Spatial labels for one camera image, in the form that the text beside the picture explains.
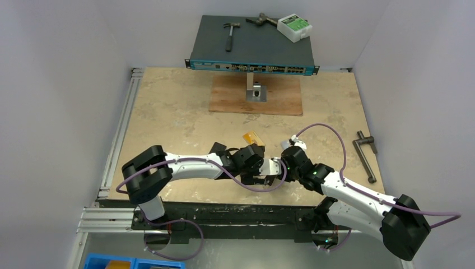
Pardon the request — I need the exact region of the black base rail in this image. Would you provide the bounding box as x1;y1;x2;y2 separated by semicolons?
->
97;200;348;244

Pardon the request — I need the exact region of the silver credit card stack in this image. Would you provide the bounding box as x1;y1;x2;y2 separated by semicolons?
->
281;140;292;150

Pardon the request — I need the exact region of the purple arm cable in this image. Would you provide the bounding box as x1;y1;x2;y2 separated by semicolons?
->
295;123;462;253
115;157;288;261

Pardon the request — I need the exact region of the dark pliers tool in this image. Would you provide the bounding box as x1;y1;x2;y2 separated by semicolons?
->
245;12;278;27

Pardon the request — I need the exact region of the blue network switch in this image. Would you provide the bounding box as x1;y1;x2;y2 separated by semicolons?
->
185;15;320;76

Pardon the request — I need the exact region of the blue plastic bin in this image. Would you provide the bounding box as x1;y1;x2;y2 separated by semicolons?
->
83;253;186;269

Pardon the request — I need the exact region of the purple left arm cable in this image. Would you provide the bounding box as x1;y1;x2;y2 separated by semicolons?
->
115;157;288;261

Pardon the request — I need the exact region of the white green box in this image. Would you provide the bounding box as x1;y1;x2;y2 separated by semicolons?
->
277;14;313;43

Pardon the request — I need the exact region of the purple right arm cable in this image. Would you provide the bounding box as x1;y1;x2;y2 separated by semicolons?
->
295;123;462;253

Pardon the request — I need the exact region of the gold credit card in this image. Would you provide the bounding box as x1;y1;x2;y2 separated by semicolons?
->
243;131;265;146

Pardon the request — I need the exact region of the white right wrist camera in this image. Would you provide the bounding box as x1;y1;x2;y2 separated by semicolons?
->
289;135;307;150

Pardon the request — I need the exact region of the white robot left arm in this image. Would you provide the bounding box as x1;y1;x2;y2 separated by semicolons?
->
116;143;287;229

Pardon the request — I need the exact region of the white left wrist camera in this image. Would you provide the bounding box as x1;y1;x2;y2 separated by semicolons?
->
259;157;283;176

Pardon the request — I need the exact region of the brown plywood board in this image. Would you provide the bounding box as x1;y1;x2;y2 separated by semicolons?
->
209;75;303;116

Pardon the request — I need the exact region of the aluminium frame rail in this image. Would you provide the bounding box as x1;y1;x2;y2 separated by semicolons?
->
76;67;405;234

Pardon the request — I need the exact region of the metal stand base bracket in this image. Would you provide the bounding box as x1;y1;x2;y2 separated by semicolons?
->
246;72;267;103

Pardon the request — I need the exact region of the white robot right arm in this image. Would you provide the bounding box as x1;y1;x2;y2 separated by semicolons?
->
281;146;431;261

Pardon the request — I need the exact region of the small hammer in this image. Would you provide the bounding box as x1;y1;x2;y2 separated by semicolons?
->
223;22;240;52

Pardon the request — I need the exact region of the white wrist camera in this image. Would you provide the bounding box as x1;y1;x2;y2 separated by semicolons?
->
289;135;307;150
259;157;283;176

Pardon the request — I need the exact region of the metal door handle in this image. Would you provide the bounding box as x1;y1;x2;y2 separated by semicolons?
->
352;130;378;184

